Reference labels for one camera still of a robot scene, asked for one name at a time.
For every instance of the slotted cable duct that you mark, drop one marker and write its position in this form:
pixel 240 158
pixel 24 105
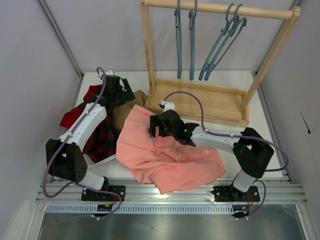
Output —
pixel 86 208

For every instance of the red plaid garment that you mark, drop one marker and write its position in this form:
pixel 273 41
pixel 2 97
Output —
pixel 103 141

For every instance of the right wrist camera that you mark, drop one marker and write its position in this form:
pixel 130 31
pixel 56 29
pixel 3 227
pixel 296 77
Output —
pixel 167 105

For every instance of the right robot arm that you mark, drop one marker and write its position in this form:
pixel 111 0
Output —
pixel 251 151

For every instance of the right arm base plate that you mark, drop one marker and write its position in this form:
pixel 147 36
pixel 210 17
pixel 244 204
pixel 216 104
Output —
pixel 228 194

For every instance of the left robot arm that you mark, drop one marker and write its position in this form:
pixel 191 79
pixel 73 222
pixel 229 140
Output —
pixel 65 155

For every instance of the tan garment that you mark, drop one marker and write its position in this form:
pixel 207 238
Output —
pixel 120 113

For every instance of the wooden hanger rack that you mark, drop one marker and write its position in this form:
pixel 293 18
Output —
pixel 224 102

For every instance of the pink skirt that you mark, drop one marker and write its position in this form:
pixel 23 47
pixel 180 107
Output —
pixel 163 161

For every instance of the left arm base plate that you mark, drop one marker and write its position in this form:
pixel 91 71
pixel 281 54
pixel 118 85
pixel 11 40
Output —
pixel 94 196

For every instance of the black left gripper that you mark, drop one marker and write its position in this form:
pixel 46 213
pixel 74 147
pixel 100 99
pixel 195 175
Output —
pixel 123 92

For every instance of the teal hanger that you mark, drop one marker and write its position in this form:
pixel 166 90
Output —
pixel 178 35
pixel 225 45
pixel 217 47
pixel 192 31

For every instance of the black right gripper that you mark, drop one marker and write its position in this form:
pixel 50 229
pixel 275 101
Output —
pixel 157 126

